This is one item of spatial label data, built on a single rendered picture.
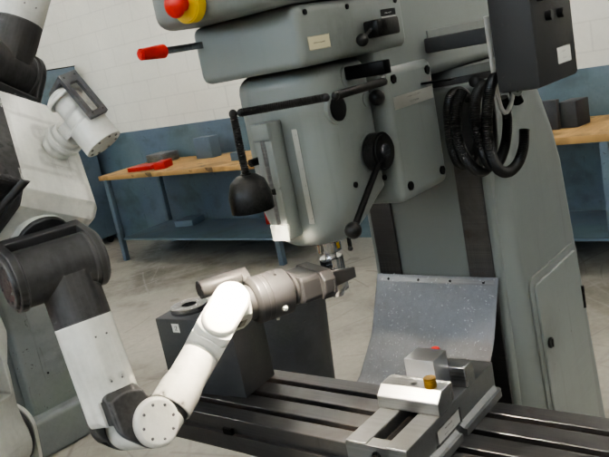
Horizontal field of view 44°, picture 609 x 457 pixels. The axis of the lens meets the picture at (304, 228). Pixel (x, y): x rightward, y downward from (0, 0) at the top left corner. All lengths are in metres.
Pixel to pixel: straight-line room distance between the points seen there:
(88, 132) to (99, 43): 7.39
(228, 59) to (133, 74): 6.97
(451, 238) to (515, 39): 0.53
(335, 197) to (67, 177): 0.46
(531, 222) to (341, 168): 0.62
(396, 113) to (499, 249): 0.44
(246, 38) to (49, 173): 0.39
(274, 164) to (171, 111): 6.67
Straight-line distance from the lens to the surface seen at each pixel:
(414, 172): 1.49
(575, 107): 5.13
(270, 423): 1.61
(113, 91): 8.61
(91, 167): 8.82
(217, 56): 1.36
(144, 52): 1.29
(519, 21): 1.41
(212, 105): 7.54
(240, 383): 1.73
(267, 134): 1.31
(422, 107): 1.54
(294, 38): 1.25
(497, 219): 1.71
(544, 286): 1.84
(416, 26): 1.57
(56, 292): 1.21
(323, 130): 1.31
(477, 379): 1.49
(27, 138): 1.35
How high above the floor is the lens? 1.65
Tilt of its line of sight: 13 degrees down
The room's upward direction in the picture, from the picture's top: 11 degrees counter-clockwise
